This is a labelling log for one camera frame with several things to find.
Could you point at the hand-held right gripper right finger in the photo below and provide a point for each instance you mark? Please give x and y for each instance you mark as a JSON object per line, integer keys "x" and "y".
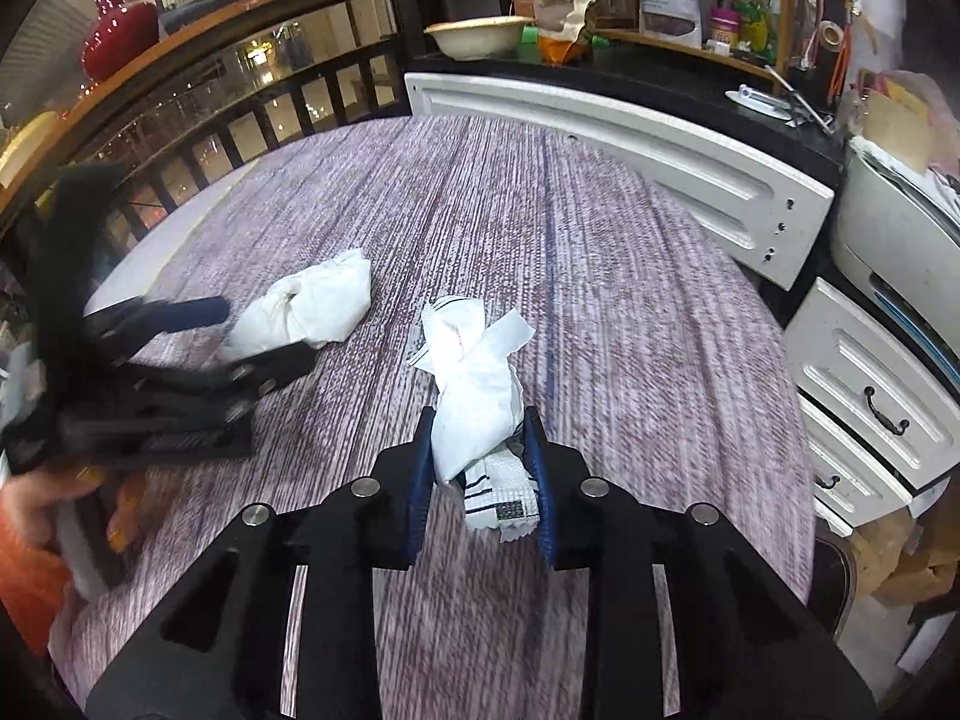
{"x": 538, "y": 484}

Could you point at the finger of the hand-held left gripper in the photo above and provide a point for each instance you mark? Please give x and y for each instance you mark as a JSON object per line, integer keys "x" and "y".
{"x": 247, "y": 375}
{"x": 187, "y": 313}

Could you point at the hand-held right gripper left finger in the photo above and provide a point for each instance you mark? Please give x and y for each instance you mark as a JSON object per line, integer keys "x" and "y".
{"x": 418, "y": 491}

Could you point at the white striped wrapper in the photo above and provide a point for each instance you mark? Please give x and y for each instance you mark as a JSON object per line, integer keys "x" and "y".
{"x": 480, "y": 405}

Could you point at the white tissue ball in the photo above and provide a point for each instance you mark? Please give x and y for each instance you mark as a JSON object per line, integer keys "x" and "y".
{"x": 315, "y": 300}

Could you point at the person's left hand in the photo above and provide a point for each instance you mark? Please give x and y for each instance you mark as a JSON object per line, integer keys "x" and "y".
{"x": 34, "y": 506}

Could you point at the dark wooden railing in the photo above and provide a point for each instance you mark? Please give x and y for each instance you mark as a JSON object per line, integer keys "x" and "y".
{"x": 225, "y": 90}

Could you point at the red ceramic vase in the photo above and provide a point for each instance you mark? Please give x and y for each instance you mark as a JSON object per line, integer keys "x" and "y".
{"x": 116, "y": 34}

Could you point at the black chair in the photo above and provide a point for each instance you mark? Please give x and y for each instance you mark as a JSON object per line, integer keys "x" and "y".
{"x": 832, "y": 585}

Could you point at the long white cabinet panel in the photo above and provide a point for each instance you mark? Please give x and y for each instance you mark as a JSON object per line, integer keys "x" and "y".
{"x": 600, "y": 135}

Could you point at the cardboard box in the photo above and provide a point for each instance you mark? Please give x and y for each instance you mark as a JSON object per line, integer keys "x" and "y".
{"x": 907, "y": 555}

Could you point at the cream enamel basin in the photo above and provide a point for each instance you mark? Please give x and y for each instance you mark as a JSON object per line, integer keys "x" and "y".
{"x": 476, "y": 39}

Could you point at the white printer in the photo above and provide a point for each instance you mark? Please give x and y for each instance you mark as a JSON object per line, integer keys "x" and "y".
{"x": 900, "y": 255}

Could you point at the orange packet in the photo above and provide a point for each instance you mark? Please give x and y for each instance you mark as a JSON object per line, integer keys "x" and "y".
{"x": 564, "y": 51}

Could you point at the small green container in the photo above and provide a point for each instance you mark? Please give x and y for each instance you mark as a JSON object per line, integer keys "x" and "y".
{"x": 530, "y": 36}

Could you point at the white tray with pen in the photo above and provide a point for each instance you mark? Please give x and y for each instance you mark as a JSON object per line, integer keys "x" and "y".
{"x": 765, "y": 103}

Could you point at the yellow green bottle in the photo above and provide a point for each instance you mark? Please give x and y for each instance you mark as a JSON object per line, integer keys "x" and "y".
{"x": 750, "y": 22}

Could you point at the pink plastic bag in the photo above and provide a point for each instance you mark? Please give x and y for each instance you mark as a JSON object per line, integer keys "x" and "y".
{"x": 907, "y": 112}

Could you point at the wooden shelf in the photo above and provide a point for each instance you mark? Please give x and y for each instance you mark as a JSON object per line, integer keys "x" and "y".
{"x": 780, "y": 7}

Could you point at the copper tape roll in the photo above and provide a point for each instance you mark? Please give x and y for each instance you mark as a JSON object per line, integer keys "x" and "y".
{"x": 831, "y": 36}

